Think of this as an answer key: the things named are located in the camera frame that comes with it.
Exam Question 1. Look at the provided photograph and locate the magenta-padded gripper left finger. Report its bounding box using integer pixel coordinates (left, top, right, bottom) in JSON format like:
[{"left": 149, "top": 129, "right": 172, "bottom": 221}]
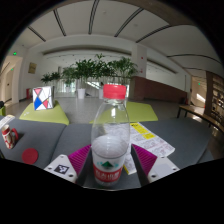
[{"left": 43, "top": 143, "right": 95, "bottom": 188}]

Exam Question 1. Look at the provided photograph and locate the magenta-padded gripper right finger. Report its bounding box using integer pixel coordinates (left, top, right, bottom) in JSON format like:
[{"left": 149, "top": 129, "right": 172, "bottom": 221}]
[{"left": 129, "top": 143, "right": 181, "bottom": 186}]

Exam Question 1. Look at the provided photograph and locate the clear red-capped water bottle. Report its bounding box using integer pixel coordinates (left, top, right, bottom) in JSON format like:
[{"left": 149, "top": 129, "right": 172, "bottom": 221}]
[{"left": 90, "top": 84, "right": 132, "bottom": 187}]

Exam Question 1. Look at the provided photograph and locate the white and yellow printed leaflet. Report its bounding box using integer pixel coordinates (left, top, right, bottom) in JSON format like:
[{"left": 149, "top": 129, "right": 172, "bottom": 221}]
[{"left": 123, "top": 122, "right": 176, "bottom": 176}]

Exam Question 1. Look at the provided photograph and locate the lime green low table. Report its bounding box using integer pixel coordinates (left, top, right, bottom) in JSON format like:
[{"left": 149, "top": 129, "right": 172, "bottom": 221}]
[
  {"left": 125, "top": 101, "right": 159, "bottom": 123},
  {"left": 18, "top": 99, "right": 70, "bottom": 126}
]

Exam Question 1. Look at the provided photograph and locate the red and white mug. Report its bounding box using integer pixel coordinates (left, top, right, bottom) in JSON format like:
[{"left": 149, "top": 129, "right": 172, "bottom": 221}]
[{"left": 0, "top": 124, "right": 20, "bottom": 150}]

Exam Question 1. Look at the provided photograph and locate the wooden bench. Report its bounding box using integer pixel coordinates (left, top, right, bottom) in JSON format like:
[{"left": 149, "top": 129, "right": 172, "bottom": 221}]
[{"left": 176, "top": 104, "right": 224, "bottom": 133}]

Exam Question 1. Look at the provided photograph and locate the white cube with coloured triangles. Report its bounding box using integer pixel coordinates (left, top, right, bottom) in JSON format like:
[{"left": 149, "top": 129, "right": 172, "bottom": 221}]
[{"left": 32, "top": 85, "right": 55, "bottom": 112}]

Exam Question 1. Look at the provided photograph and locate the wooden shelf unit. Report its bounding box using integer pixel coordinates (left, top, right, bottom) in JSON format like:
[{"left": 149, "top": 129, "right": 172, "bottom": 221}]
[{"left": 205, "top": 70, "right": 224, "bottom": 126}]

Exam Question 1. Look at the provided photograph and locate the row of potted plants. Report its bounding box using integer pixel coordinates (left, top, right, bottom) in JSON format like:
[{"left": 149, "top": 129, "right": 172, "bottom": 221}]
[{"left": 40, "top": 53, "right": 139, "bottom": 100}]

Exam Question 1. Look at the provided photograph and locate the framed picture on wall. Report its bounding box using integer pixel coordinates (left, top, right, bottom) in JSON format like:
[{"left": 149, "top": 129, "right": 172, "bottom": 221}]
[{"left": 27, "top": 62, "right": 38, "bottom": 75}]

